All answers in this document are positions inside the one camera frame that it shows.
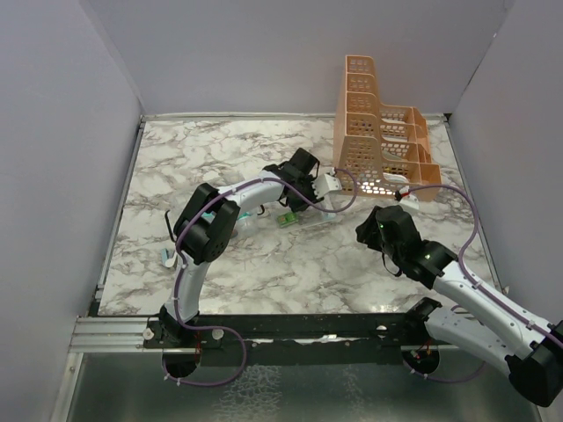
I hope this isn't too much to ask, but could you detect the small green box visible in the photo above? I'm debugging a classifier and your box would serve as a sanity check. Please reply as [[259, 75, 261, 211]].
[[275, 212, 299, 229]]

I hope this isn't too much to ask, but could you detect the white green-label bottle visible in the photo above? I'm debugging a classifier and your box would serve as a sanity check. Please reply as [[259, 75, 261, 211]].
[[238, 212, 257, 222]]

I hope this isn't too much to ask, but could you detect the clear first aid box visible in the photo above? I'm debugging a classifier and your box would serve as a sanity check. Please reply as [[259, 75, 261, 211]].
[[210, 206, 269, 241]]

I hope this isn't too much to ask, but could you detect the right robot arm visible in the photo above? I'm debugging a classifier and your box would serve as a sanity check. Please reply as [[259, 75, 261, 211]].
[[355, 206, 562, 407]]

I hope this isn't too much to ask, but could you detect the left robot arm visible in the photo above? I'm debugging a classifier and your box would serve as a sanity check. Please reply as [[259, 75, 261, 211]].
[[158, 148, 323, 347]]

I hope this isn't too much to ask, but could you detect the orange plastic file rack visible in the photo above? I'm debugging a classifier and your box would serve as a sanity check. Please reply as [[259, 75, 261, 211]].
[[333, 55, 442, 201]]

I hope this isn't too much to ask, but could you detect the small white clip piece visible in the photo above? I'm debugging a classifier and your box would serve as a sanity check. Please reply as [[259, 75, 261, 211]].
[[161, 249, 178, 268]]

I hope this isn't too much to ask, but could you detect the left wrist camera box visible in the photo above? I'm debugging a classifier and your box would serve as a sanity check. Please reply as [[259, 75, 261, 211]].
[[313, 173, 342, 198]]

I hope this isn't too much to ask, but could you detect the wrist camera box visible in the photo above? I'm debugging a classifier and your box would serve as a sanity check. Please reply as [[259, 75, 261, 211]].
[[394, 191, 420, 214], [313, 173, 342, 198]]

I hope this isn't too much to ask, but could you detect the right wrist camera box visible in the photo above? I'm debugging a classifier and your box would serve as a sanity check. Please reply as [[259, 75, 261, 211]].
[[394, 191, 420, 214]]

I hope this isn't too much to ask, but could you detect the black front frame bar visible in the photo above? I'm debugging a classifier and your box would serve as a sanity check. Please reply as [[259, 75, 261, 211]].
[[143, 313, 429, 367]]

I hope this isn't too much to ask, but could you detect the black box handle left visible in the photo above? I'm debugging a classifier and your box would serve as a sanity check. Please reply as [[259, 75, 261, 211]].
[[164, 209, 176, 244]]

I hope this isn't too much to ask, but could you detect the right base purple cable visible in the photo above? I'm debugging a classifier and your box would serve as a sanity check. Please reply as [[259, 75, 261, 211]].
[[402, 342, 487, 383]]

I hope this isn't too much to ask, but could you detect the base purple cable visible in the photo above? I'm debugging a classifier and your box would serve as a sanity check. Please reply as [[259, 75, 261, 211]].
[[161, 327, 250, 388], [402, 342, 487, 383]]

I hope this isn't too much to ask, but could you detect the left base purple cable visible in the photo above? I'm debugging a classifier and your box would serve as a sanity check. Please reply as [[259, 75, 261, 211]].
[[161, 327, 250, 388]]

